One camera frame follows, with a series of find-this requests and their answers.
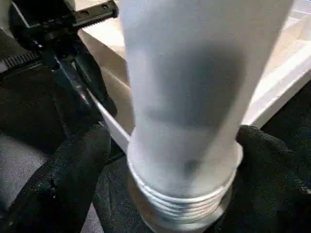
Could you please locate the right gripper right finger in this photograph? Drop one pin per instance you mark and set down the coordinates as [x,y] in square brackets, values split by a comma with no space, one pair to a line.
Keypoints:
[272,182]

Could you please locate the white plastic table top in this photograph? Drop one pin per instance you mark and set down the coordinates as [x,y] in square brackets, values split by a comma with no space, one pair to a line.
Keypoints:
[279,60]

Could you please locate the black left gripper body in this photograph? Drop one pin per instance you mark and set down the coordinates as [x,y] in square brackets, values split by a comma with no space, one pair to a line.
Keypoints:
[48,34]

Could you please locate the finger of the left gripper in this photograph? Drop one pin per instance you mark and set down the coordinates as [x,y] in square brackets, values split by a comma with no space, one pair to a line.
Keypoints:
[70,89]
[94,72]

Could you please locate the white plastic table leg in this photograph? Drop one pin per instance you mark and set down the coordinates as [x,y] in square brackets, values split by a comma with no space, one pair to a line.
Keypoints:
[194,97]

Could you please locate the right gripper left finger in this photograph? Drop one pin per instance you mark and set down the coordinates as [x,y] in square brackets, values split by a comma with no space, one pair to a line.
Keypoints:
[73,174]

